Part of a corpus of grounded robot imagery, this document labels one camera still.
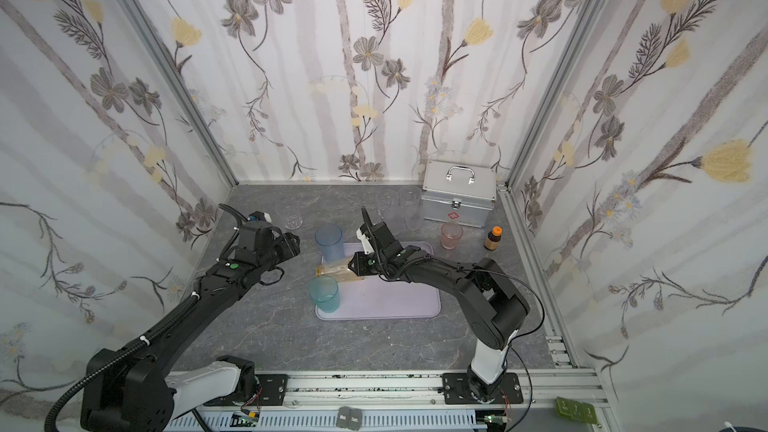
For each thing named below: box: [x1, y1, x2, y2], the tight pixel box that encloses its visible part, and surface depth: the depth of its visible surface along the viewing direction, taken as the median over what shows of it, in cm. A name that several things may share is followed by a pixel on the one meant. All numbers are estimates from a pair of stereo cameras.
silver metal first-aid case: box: [421, 160, 497, 228], surface depth 103 cm
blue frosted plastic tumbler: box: [315, 223, 345, 262], surface depth 92 cm
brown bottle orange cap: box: [484, 226, 503, 251], surface depth 100 cm
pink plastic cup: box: [441, 222, 464, 250], surface depth 104 cm
